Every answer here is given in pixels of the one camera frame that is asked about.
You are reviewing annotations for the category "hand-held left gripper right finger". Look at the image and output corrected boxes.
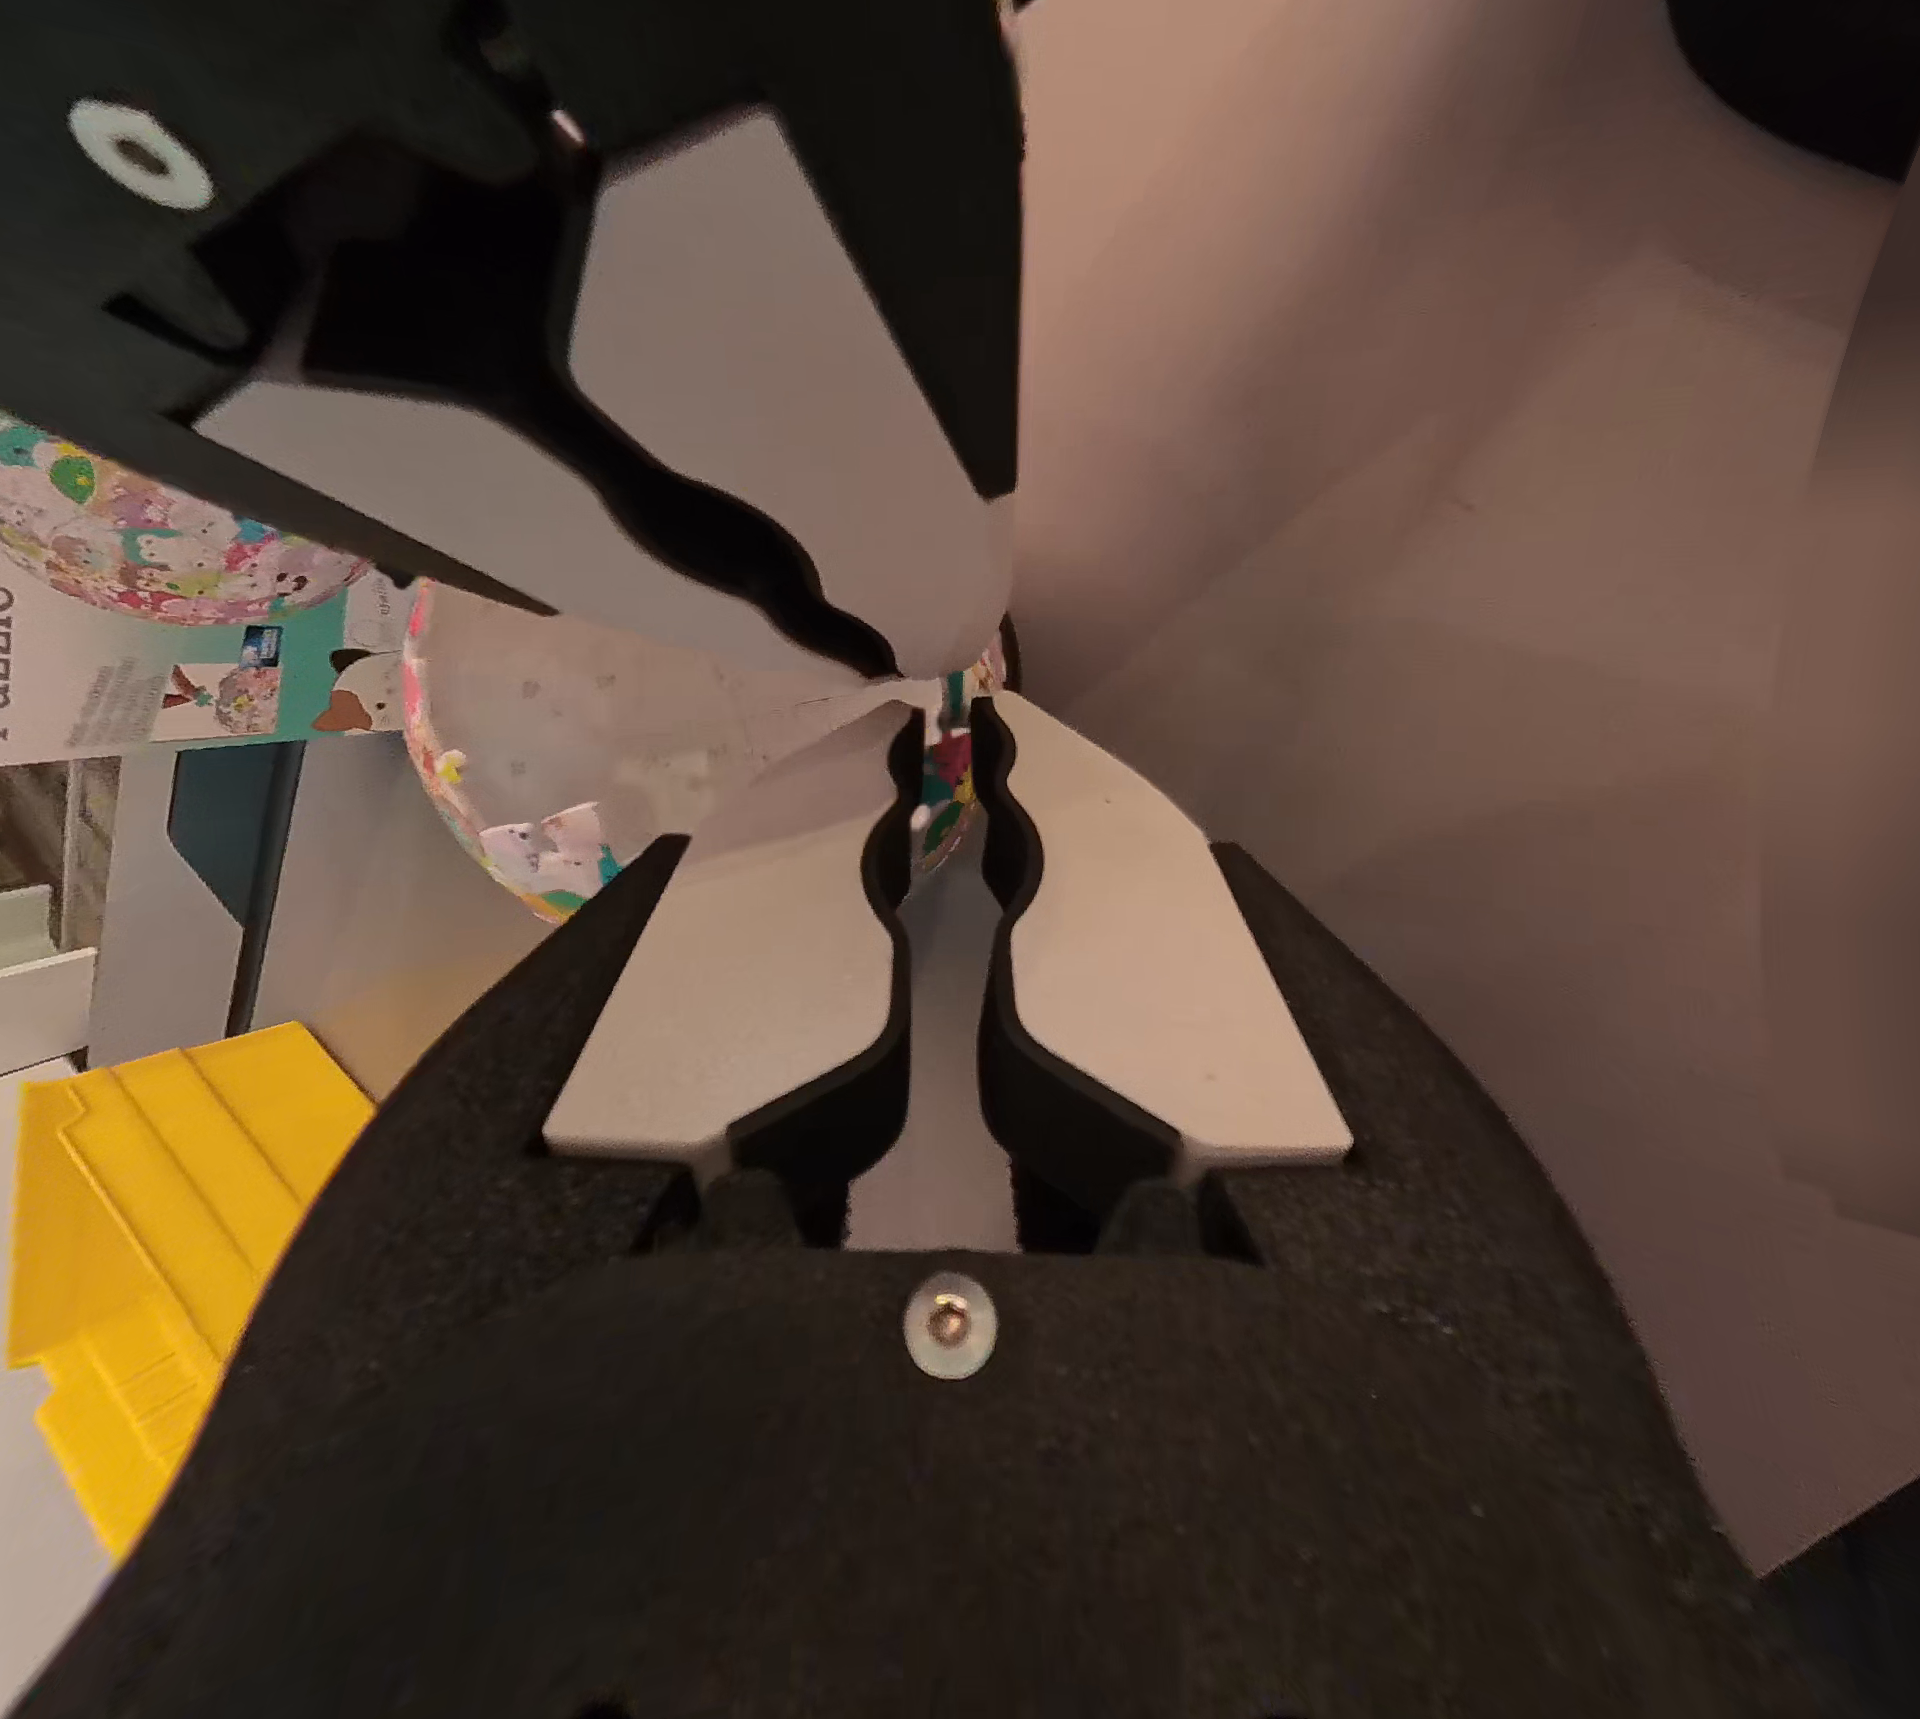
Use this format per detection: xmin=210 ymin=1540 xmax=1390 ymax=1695
xmin=966 ymin=691 xmax=1356 ymax=1172

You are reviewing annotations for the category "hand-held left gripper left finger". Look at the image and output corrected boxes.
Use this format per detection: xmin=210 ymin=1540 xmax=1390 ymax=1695
xmin=538 ymin=697 xmax=916 ymax=1172

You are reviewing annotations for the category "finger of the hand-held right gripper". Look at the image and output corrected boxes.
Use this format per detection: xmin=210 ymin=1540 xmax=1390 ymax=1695
xmin=566 ymin=104 xmax=1021 ymax=683
xmin=193 ymin=285 xmax=904 ymax=690

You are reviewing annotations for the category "colourful puzzle ball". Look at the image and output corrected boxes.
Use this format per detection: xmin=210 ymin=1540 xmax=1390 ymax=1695
xmin=401 ymin=576 xmax=1021 ymax=926

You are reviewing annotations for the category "puzzle box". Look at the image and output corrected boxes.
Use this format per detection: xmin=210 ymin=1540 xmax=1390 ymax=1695
xmin=0 ymin=413 xmax=416 ymax=769

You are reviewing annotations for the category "yellow plastic bin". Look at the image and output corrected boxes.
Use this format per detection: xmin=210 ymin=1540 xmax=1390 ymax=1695
xmin=6 ymin=1020 xmax=377 ymax=1564

